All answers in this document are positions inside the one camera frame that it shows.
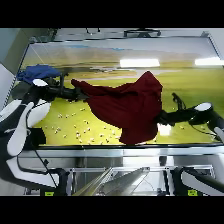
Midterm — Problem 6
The red T-shirt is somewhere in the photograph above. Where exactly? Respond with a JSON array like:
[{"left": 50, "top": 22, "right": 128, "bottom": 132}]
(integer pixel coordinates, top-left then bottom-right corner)
[{"left": 70, "top": 70, "right": 164, "bottom": 146}]

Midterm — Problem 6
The blue garment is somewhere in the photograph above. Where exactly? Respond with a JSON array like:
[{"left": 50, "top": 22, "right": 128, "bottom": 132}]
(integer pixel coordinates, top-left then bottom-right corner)
[{"left": 16, "top": 64, "right": 62, "bottom": 85}]

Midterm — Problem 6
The silver frame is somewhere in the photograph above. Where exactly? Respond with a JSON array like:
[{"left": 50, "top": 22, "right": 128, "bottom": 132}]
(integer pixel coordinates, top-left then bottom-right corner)
[{"left": 19, "top": 145, "right": 224, "bottom": 197}]

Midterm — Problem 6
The black cable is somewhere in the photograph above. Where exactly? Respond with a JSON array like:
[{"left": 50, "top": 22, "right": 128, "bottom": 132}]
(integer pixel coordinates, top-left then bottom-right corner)
[{"left": 171, "top": 92, "right": 188, "bottom": 111}]

